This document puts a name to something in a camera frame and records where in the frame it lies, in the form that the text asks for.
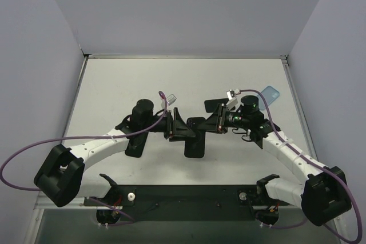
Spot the black bare phone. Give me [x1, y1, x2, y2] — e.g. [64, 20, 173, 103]
[204, 98, 229, 113]

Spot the small black cased phone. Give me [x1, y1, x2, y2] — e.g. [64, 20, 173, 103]
[184, 117, 206, 158]

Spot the light blue phone case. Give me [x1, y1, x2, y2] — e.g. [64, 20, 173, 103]
[261, 86, 281, 106]

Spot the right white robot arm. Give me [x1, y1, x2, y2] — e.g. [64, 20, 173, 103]
[198, 95, 352, 226]

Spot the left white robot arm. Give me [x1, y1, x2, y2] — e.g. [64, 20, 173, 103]
[34, 99, 196, 207]

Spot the large black cased phone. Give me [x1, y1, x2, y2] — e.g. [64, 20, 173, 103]
[125, 133, 148, 158]

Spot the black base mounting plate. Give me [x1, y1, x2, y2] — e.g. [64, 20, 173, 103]
[83, 185, 285, 222]

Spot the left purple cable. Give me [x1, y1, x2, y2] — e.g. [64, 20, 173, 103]
[1, 91, 169, 192]

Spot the purple cable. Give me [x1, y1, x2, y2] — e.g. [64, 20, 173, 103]
[236, 88, 361, 243]
[1, 91, 169, 192]

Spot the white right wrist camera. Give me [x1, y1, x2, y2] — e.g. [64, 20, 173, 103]
[226, 89, 241, 110]

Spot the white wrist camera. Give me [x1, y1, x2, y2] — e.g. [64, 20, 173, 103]
[226, 89, 241, 110]
[166, 94, 177, 105]

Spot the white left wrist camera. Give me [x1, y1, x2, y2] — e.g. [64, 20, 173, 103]
[166, 94, 177, 105]

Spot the aluminium front frame rail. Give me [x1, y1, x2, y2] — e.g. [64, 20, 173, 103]
[34, 195, 84, 210]

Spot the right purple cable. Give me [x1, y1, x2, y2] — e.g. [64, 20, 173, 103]
[236, 88, 361, 243]

